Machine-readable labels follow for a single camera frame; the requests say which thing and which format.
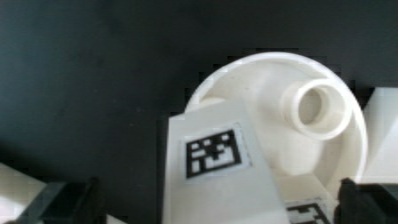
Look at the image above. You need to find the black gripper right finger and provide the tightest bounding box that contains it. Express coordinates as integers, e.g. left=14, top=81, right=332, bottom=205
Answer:
left=333, top=178, right=398, bottom=224

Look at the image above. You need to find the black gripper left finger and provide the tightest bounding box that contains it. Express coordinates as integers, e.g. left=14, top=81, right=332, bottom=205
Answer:
left=15, top=178, right=106, bottom=224

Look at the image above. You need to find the white round stool seat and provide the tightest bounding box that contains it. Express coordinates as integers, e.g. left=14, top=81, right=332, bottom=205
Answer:
left=186, top=52, right=365, bottom=201

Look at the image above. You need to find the white stool leg with tag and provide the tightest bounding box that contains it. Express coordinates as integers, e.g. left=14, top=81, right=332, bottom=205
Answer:
left=276, top=175, right=337, bottom=224

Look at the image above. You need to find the white block at left edge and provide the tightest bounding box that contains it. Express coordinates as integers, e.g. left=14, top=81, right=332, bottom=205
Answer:
left=0, top=163, right=46, bottom=224

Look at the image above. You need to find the white obstacle fence wall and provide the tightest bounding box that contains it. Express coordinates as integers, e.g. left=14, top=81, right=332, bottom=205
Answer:
left=358, top=87, right=398, bottom=184

